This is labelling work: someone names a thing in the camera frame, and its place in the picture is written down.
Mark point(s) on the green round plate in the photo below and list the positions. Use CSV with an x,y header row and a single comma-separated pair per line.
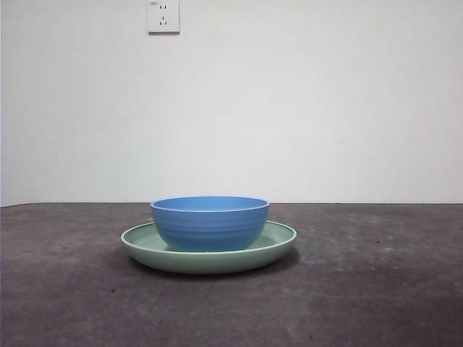
x,y
202,262

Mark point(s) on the white wall socket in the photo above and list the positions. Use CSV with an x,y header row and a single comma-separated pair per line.
x,y
163,20

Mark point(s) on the blue ribbed bowl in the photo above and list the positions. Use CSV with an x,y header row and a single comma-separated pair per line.
x,y
210,227

